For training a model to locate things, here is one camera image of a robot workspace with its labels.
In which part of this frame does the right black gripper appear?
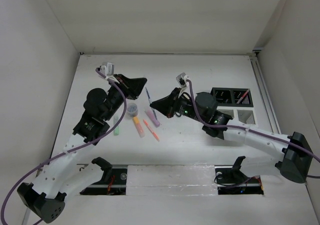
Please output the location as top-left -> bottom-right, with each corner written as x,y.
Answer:
150,87 -> 206,124

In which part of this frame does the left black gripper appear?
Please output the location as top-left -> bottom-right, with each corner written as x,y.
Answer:
103,74 -> 147,121

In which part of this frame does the blue pen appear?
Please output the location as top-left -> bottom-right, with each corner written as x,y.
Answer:
145,88 -> 158,120

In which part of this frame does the red pen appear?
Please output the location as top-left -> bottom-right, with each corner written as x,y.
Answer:
237,89 -> 250,104

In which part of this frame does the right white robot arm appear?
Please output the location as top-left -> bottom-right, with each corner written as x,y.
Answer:
150,87 -> 313,184

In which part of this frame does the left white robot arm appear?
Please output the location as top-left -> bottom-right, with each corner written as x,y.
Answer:
17,74 -> 147,224

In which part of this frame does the purple highlighter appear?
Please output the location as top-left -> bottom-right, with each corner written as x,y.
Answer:
144,109 -> 161,128

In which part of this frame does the paper clip jar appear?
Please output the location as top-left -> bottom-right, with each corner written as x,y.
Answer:
126,102 -> 139,118

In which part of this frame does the orange pen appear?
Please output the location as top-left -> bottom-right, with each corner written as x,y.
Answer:
143,119 -> 160,142

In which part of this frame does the orange highlighter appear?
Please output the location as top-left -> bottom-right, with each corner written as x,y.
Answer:
132,116 -> 145,138

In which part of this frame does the green highlighter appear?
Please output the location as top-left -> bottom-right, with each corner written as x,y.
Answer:
113,114 -> 120,136

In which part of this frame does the black organizer box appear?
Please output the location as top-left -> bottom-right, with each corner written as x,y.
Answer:
210,87 -> 254,108

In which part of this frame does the white organizer box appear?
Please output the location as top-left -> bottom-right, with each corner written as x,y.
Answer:
217,106 -> 258,127

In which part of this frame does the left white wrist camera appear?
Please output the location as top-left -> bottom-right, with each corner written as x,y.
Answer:
100,62 -> 115,77

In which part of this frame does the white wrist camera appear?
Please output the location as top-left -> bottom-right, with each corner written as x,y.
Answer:
176,72 -> 189,89
100,62 -> 115,77

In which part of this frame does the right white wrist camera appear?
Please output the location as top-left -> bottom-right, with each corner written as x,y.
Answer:
176,72 -> 189,89

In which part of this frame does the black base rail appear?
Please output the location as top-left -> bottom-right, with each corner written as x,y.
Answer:
81,165 -> 264,197

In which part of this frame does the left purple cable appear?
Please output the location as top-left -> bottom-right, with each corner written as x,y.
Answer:
0,67 -> 127,225

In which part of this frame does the purple cable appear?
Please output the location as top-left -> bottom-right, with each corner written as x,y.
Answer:
0,67 -> 127,225
186,78 -> 320,178

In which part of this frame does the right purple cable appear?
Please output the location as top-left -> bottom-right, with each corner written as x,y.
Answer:
186,78 -> 320,178

